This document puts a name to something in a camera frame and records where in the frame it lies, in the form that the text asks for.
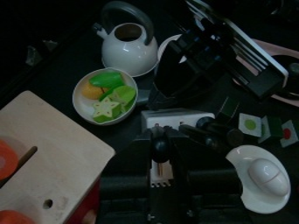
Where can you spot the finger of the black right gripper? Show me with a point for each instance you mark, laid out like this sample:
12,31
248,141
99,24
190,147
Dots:
268,84
183,70

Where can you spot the white toy egg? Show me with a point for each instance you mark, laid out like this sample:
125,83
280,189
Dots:
268,178

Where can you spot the orange toy carrot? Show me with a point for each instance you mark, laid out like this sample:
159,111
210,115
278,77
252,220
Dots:
13,218
7,159

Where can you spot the green toy fruit slice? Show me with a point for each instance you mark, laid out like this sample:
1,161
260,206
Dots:
125,94

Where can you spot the dark green sushi piece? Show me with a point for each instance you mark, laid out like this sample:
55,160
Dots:
228,108
272,127

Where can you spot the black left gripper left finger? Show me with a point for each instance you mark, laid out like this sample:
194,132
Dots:
128,186

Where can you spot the white bowl with toy fruit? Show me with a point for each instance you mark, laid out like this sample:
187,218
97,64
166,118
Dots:
83,109

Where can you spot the white toy knife block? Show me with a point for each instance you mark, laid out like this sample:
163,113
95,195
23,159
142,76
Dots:
171,116

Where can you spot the white sushi piece red centre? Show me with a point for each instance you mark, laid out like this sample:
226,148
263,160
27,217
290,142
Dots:
288,133

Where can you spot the green toy starfruit slice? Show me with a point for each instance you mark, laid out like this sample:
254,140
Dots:
104,110

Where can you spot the white sushi piece green centre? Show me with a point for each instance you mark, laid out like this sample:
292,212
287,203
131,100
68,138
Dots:
250,124

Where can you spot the white curved plate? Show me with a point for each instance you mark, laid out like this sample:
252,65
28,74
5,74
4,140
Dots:
248,201

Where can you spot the orange toy fruit piece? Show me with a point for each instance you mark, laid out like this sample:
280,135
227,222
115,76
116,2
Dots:
91,91

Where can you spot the green toy leaf vegetable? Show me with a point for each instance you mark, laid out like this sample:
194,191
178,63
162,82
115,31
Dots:
105,79

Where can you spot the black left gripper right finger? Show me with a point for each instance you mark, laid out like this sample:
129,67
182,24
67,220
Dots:
202,183

